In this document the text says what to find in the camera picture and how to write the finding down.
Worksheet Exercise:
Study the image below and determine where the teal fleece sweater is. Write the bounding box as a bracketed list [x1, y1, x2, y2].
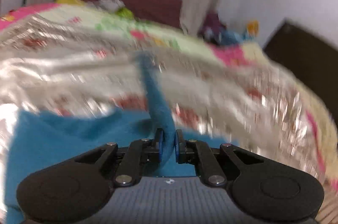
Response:
[4, 51, 241, 224]

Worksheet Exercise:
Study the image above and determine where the pile of clothes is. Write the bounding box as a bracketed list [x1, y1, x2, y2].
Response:
[198, 13, 259, 46]

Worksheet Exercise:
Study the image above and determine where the shiny floral satin quilt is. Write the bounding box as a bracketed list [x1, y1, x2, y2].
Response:
[1, 15, 325, 209]

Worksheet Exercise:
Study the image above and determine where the pink cream fleece blanket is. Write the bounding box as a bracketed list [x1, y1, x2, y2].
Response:
[1, 3, 337, 188]

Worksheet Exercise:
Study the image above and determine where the white item on bed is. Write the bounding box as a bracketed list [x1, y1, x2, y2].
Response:
[86, 0, 125, 13]

